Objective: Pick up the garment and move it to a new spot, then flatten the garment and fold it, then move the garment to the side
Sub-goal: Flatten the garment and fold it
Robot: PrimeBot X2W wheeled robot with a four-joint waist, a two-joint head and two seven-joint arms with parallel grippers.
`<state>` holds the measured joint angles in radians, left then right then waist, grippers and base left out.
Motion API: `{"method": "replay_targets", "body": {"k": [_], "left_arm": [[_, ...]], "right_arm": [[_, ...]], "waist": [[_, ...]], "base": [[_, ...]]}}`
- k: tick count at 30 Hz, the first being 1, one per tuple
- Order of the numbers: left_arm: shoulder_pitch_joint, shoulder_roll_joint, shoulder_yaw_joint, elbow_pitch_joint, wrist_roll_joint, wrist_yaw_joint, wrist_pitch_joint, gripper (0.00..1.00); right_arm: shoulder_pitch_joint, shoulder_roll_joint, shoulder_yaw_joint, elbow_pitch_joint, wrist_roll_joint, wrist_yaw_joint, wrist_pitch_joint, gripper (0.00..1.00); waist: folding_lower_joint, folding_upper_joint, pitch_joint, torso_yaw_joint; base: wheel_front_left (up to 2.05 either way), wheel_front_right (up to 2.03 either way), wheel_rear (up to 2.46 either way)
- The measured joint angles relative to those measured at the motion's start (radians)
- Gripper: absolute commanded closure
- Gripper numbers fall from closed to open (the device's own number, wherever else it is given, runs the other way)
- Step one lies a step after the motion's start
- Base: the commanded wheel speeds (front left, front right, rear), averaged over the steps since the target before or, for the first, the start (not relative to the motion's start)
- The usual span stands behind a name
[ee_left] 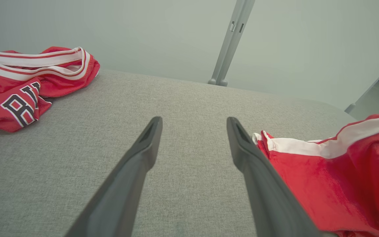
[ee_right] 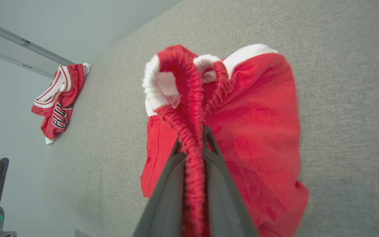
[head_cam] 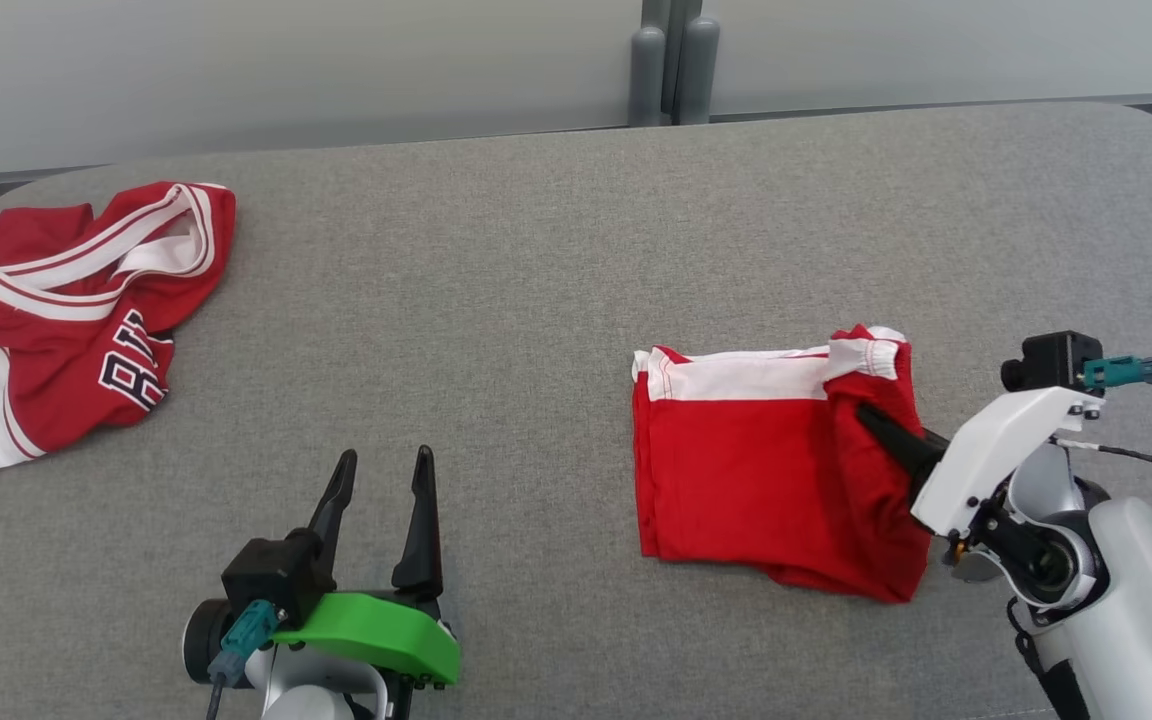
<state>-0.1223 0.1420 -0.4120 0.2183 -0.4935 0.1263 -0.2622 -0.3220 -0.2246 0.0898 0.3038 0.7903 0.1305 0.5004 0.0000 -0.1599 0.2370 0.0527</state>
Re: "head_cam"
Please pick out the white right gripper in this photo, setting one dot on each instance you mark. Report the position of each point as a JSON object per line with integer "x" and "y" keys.
{"x": 996, "y": 440}

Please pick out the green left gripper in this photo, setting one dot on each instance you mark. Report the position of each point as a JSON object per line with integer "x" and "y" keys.
{"x": 376, "y": 625}

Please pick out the red shorts with white waistband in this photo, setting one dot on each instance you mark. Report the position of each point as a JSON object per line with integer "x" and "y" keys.
{"x": 736, "y": 480}

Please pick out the red white basketball jersey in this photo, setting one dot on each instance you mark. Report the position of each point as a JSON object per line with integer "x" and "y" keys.
{"x": 66, "y": 340}

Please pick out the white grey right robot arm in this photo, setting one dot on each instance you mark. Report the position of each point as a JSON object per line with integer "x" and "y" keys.
{"x": 1146, "y": 600}

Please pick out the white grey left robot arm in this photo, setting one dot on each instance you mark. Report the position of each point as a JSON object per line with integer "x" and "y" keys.
{"x": 311, "y": 705}

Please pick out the grey fabric sofa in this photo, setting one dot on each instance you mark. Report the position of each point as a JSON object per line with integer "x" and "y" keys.
{"x": 496, "y": 300}

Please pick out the grey vertical partition profile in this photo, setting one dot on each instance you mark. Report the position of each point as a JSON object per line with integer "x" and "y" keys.
{"x": 671, "y": 15}

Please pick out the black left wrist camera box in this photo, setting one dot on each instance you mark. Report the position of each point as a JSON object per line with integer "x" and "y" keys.
{"x": 266, "y": 580}

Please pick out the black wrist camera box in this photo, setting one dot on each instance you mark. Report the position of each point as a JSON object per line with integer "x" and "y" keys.
{"x": 1051, "y": 360}
{"x": 266, "y": 580}

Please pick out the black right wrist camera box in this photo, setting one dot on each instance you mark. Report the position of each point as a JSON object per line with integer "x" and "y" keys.
{"x": 1051, "y": 360}

